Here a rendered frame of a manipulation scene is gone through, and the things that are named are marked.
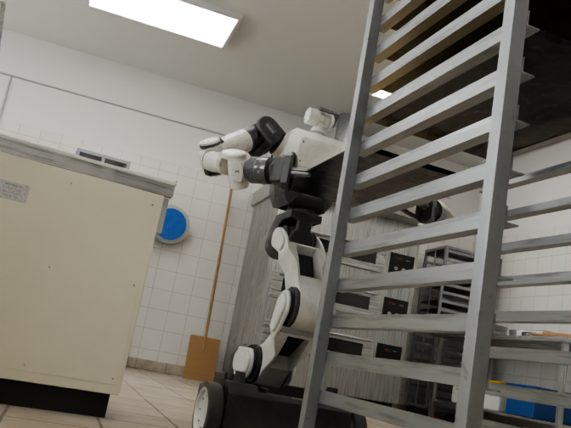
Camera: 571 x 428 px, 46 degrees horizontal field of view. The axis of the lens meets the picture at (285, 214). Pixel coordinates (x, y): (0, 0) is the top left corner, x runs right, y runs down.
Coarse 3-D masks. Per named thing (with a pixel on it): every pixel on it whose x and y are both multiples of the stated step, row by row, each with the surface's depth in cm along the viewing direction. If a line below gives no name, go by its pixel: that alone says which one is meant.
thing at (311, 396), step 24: (360, 72) 177; (360, 96) 175; (360, 120) 174; (360, 144) 173; (336, 216) 168; (336, 240) 167; (336, 264) 166; (336, 288) 165; (312, 360) 161; (312, 384) 159; (312, 408) 158
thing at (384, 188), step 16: (336, 160) 194; (368, 160) 188; (384, 160) 186; (320, 176) 212; (336, 176) 209; (400, 176) 197; (416, 176) 194; (432, 176) 191; (304, 192) 235; (320, 192) 231; (336, 192) 227; (368, 192) 220; (384, 192) 217
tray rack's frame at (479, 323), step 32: (512, 0) 119; (512, 32) 117; (512, 64) 116; (512, 96) 115; (512, 128) 114; (480, 224) 111; (480, 256) 109; (480, 288) 107; (480, 320) 106; (480, 352) 105; (480, 384) 104; (480, 416) 103
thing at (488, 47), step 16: (528, 16) 118; (496, 32) 126; (528, 32) 120; (480, 48) 130; (496, 48) 128; (448, 64) 141; (464, 64) 136; (416, 80) 152; (432, 80) 145; (448, 80) 144; (400, 96) 158; (416, 96) 155; (368, 112) 174; (384, 112) 168
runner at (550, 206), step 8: (552, 200) 163; (560, 200) 160; (568, 200) 158; (520, 208) 173; (528, 208) 170; (536, 208) 167; (544, 208) 161; (552, 208) 159; (560, 208) 158; (568, 208) 157; (512, 216) 172; (520, 216) 170; (528, 216) 169
